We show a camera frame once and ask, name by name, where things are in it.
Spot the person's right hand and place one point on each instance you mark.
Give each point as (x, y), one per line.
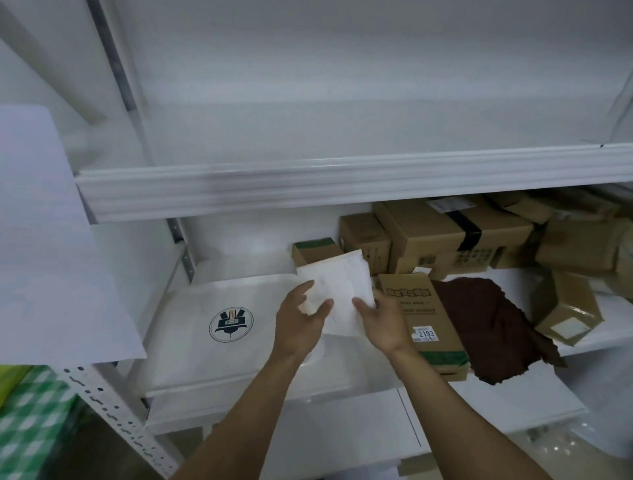
(388, 329)

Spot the person's left hand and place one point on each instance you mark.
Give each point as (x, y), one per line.
(292, 331)

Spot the person's left thumb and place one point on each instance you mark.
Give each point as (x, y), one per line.
(320, 311)

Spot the person's right thumb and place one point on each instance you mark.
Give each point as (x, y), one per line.
(362, 307)

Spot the small white padded envelope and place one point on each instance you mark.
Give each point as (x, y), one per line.
(341, 284)

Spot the person's right forearm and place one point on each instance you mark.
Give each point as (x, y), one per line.
(460, 423)

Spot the person's left forearm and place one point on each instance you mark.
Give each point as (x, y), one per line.
(242, 418)

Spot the small cardboard box green stripe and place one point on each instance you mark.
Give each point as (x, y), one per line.
(314, 251)

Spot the long cardboard box green print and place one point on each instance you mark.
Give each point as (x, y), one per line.
(430, 316)

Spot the small plain cardboard box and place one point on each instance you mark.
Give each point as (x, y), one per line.
(365, 237)

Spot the large cardboard box black tape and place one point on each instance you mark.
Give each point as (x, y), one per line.
(425, 227)

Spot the large white bag round logo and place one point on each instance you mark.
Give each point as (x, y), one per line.
(207, 346)

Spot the white metal shelf unit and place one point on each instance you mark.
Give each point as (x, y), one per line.
(316, 183)

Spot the dark brown cloth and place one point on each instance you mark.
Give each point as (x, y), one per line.
(494, 329)

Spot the flat cardboard box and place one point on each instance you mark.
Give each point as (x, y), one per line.
(524, 205)

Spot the cardboard box white label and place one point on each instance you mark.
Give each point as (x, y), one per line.
(568, 309)

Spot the wide taped cardboard box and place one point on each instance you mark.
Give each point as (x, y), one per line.
(583, 245)

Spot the white paper sheet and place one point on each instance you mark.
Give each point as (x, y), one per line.
(54, 247)

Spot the green checkered cloth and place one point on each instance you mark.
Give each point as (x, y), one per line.
(29, 420)

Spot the white perforated shelf post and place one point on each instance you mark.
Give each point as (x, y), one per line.
(113, 420)

